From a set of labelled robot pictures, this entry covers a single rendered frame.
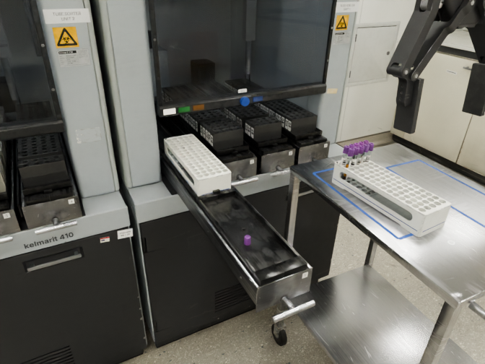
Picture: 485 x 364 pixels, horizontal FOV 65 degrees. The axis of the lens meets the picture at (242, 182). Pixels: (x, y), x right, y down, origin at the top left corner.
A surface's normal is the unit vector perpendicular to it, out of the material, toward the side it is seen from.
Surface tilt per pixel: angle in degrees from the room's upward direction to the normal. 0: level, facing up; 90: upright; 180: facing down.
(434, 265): 0
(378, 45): 90
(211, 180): 90
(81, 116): 90
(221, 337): 0
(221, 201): 0
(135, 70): 90
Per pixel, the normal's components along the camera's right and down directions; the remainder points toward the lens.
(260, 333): 0.03, -0.87
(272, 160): 0.47, 0.45
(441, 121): -0.89, 0.21
